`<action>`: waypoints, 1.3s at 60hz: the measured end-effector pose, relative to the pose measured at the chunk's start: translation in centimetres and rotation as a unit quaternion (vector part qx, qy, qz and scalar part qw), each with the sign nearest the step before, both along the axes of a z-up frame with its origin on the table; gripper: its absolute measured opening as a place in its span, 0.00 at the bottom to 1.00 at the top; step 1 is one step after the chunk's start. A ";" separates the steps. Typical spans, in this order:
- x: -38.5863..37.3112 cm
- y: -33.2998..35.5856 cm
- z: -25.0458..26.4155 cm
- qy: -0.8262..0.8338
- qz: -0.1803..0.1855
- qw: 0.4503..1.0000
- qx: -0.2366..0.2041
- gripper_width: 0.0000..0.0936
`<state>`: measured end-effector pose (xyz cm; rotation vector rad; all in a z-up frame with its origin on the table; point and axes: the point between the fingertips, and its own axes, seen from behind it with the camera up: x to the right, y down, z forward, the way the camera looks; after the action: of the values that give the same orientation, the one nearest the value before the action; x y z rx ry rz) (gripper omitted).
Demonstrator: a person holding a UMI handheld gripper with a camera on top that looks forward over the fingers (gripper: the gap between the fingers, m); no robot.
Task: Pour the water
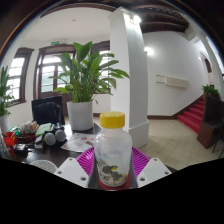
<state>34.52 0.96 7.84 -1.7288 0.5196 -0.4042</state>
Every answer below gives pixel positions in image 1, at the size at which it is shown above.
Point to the green and white box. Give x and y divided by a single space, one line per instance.
15 129

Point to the red box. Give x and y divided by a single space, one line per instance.
10 139

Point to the clear bottle with yellow cap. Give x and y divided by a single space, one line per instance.
112 150

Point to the dark wooden cabinet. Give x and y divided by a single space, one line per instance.
211 125

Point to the dark tea tray with cups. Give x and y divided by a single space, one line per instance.
27 131

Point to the grey round speaker pair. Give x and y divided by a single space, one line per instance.
55 136

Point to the leafy plant in white pot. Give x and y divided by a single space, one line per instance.
86 73
4 93

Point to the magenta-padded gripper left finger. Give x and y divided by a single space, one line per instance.
71 170

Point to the flat round red coaster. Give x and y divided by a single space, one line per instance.
113 187

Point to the printed paper leaflet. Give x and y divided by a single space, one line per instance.
78 142

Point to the wooden framed window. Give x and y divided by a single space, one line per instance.
18 73
106 58

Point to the green notebook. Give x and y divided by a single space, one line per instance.
43 129

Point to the white speckled mug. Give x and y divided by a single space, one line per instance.
43 165

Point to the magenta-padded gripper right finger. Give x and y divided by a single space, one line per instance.
153 170

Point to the white wall radiator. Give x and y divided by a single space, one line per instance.
175 81

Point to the round wall lamp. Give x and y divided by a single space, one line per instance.
149 51

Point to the flat black device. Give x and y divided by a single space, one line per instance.
20 148

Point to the black chair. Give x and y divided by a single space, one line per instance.
46 111

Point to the wooden glazed double door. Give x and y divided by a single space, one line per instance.
46 73

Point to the green exit sign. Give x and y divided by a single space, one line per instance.
55 42

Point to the red carpeted stairs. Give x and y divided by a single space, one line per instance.
192 116

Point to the small green plant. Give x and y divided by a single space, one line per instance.
210 90

